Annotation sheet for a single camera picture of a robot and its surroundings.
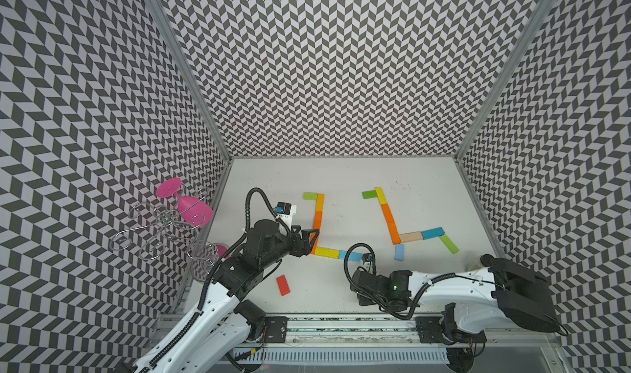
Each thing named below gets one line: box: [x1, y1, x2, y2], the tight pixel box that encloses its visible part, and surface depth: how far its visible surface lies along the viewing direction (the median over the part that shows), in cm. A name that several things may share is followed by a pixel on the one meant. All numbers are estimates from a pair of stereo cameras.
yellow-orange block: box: [315, 193, 325, 212], surface depth 106 cm
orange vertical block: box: [313, 211, 323, 231], surface depth 98 cm
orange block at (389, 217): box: [380, 202, 399, 231], surface depth 101 cm
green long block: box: [439, 233, 460, 255], surface depth 93 cm
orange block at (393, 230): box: [383, 215, 402, 245], surface depth 96 cm
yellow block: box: [373, 186, 388, 205], surface depth 107 cm
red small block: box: [276, 274, 291, 297], surface depth 82 cm
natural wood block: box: [399, 230, 424, 243], surface depth 93 cm
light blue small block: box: [394, 243, 406, 262], surface depth 92 cm
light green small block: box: [302, 192, 318, 201], surface depth 107 cm
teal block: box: [420, 226, 446, 240], surface depth 93 cm
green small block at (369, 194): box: [361, 189, 378, 199], surface depth 107 cm
